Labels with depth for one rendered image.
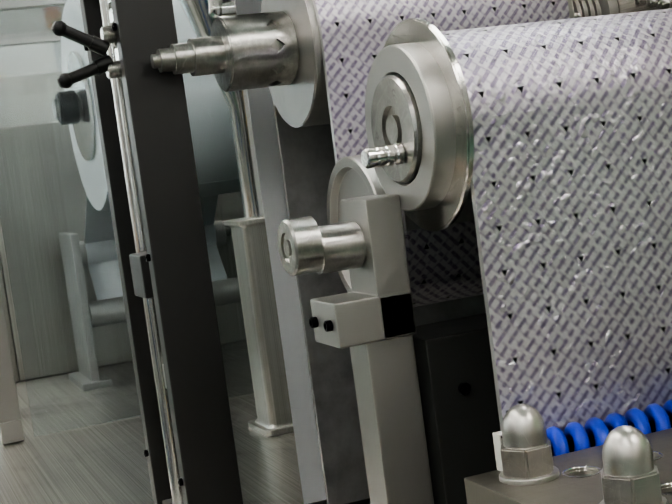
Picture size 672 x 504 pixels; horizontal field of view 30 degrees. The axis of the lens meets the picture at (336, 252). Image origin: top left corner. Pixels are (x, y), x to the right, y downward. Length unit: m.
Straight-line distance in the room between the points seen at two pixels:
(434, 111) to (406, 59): 0.05
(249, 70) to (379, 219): 0.25
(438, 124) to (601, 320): 0.18
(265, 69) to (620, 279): 0.37
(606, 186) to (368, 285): 0.18
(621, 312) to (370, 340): 0.17
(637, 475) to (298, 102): 0.53
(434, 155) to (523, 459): 0.21
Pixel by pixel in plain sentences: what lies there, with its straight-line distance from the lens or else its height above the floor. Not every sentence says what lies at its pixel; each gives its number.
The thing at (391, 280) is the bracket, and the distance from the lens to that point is 0.88.
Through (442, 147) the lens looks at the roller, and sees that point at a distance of 0.82.
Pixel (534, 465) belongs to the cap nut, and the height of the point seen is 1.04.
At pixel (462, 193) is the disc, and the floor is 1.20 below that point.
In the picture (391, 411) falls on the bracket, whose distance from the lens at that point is 0.90.
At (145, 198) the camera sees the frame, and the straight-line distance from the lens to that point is 1.09.
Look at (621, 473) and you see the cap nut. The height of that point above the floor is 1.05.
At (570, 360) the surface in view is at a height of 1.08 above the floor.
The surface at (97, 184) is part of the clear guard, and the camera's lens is 1.80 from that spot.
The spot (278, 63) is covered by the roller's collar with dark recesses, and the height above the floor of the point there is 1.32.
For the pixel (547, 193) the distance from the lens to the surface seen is 0.85.
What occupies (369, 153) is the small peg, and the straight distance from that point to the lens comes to 0.84.
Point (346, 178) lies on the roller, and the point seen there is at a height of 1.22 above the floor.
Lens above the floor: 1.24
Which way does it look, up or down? 5 degrees down
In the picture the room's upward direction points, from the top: 8 degrees counter-clockwise
